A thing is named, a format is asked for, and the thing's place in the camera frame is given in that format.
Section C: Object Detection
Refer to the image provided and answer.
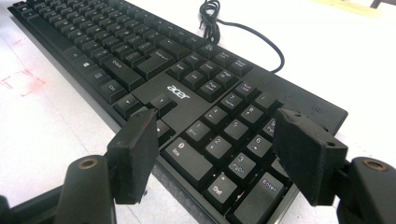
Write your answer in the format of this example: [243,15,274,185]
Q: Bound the black keyboard cable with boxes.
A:
[199,0,286,74]

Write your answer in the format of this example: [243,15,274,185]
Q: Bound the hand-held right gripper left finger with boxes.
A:
[106,107,161,205]

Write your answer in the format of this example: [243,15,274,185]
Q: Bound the wooden table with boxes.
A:
[312,0,382,18]

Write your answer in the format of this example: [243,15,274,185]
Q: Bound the black computer keyboard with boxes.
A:
[7,0,349,224]

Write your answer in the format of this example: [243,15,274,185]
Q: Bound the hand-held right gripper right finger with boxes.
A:
[272,107,349,207]

